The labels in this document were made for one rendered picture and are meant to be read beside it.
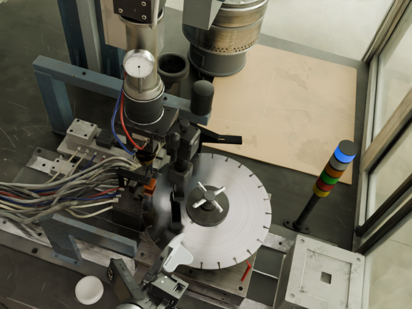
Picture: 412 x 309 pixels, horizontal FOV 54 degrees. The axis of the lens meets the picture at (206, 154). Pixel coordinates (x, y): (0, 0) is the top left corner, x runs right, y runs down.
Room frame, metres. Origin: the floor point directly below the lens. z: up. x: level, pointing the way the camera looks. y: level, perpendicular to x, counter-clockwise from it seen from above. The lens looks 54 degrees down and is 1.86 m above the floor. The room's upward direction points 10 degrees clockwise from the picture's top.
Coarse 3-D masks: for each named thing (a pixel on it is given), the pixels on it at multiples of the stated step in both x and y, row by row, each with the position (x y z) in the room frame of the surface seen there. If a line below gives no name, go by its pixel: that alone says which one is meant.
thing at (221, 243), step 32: (192, 160) 0.63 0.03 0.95; (224, 160) 0.65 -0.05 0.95; (160, 192) 0.52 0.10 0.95; (224, 192) 0.55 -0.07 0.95; (256, 192) 0.56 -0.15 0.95; (160, 224) 0.43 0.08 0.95; (192, 224) 0.44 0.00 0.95; (224, 224) 0.46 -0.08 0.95; (256, 224) 0.47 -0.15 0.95; (224, 256) 0.37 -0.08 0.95
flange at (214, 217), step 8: (192, 192) 0.53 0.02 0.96; (200, 192) 0.53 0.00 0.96; (192, 200) 0.50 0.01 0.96; (216, 200) 0.50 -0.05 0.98; (224, 200) 0.52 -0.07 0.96; (192, 208) 0.48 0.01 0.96; (200, 208) 0.48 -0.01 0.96; (208, 208) 0.48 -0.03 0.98; (224, 208) 0.49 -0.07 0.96; (192, 216) 0.46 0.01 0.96; (200, 216) 0.46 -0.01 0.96; (208, 216) 0.46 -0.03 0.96; (216, 216) 0.47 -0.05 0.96; (224, 216) 0.47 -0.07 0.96; (208, 224) 0.45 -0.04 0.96
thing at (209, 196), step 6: (198, 186) 0.52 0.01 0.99; (222, 186) 0.53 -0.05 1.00; (204, 192) 0.51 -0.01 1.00; (210, 192) 0.51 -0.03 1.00; (216, 192) 0.51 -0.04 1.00; (204, 198) 0.49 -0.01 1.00; (210, 198) 0.49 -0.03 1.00; (198, 204) 0.47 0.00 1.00; (210, 204) 0.49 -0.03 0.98; (216, 204) 0.48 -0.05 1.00; (222, 210) 0.47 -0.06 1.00
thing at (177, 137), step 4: (176, 132) 0.46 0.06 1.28; (172, 136) 0.45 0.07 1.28; (176, 136) 0.45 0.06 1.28; (172, 140) 0.44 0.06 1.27; (176, 140) 0.44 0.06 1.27; (172, 144) 0.44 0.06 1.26; (176, 144) 0.44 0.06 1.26; (172, 148) 0.44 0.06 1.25; (176, 148) 0.44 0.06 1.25; (172, 152) 0.44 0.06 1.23; (176, 152) 0.45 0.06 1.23; (172, 156) 0.44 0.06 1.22; (176, 156) 0.45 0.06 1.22; (172, 160) 0.44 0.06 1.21; (176, 160) 0.45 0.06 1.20
